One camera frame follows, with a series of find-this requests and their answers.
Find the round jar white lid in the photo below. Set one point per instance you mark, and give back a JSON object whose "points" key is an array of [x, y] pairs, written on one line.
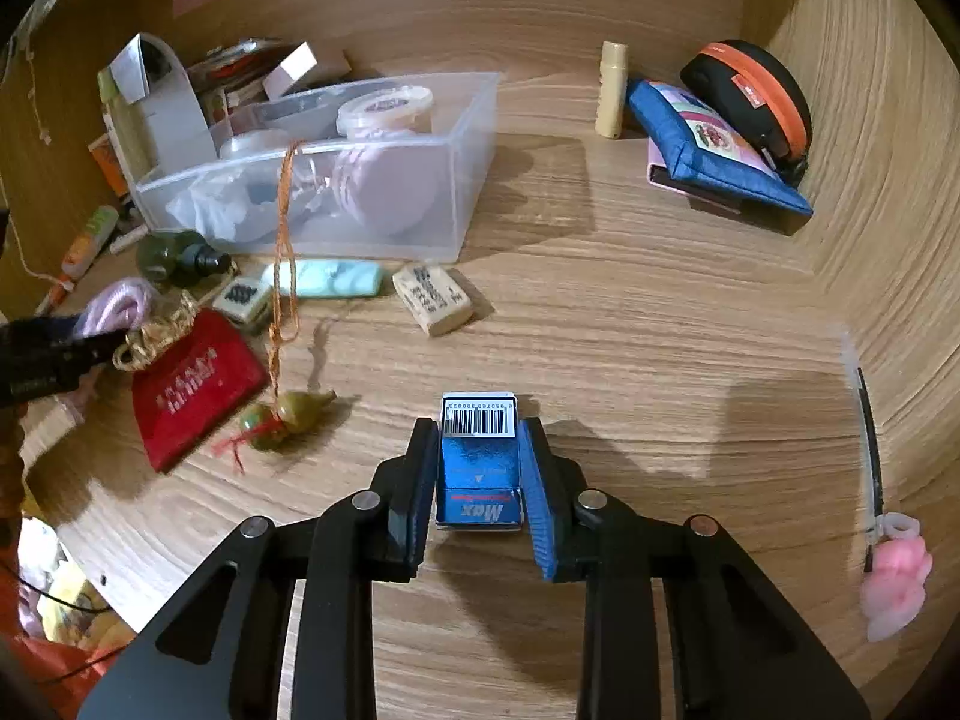
{"points": [[384, 109]]}

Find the crumpled white plastic bag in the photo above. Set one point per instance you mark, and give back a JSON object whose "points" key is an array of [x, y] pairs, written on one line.
{"points": [[210, 206]]}

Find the small white box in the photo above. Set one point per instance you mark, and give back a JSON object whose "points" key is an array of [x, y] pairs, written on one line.
{"points": [[289, 71]]}

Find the blue staple box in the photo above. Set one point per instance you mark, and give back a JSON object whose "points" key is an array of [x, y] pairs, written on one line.
{"points": [[478, 465]]}

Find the clear plastic storage box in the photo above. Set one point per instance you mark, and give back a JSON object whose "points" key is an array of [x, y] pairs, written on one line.
{"points": [[420, 187]]}

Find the mint green eraser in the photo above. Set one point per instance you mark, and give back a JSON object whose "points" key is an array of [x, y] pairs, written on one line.
{"points": [[337, 277]]}

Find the pink notebook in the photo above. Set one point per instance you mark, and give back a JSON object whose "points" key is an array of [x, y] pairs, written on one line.
{"points": [[679, 191]]}

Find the white rectangular eraser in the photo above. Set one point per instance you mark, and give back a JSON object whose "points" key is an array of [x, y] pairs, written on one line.
{"points": [[435, 298]]}

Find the wooden desktop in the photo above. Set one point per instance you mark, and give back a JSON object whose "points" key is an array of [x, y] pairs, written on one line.
{"points": [[660, 360]]}

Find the black orange round case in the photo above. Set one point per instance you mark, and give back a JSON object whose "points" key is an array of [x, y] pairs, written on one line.
{"points": [[757, 101]]}

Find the white cardboard stand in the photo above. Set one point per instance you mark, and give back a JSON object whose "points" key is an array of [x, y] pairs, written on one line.
{"points": [[169, 112]]}

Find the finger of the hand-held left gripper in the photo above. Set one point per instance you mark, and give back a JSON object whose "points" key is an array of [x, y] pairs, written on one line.
{"points": [[52, 360]]}

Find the pale yellow lip balm tube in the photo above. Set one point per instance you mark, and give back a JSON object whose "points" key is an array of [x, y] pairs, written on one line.
{"points": [[611, 90]]}

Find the small box black spiral print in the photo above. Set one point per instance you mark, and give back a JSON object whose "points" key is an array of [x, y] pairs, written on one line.
{"points": [[241, 300]]}

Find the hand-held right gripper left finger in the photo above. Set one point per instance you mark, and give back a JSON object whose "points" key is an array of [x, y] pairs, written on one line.
{"points": [[414, 499]]}

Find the carrot shaped pen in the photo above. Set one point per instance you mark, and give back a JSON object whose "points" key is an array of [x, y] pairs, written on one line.
{"points": [[86, 244]]}

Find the yellow plush toy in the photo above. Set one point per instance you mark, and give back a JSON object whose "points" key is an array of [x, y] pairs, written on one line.
{"points": [[75, 604]]}

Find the red printed packet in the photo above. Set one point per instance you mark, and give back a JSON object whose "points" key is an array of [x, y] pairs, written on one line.
{"points": [[232, 71]]}

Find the blue zipper pouch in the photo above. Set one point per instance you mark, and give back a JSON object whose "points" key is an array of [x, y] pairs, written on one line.
{"points": [[705, 150]]}

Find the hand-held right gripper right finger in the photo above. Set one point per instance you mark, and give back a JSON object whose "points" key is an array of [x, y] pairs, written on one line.
{"points": [[537, 499]]}

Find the dark green glass bottle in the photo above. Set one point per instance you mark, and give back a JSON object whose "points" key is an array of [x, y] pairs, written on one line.
{"points": [[169, 256]]}

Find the pink round container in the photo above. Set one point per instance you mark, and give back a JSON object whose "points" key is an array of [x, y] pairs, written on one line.
{"points": [[390, 184]]}

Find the orange cloth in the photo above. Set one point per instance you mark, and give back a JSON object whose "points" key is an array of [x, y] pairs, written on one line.
{"points": [[45, 675]]}

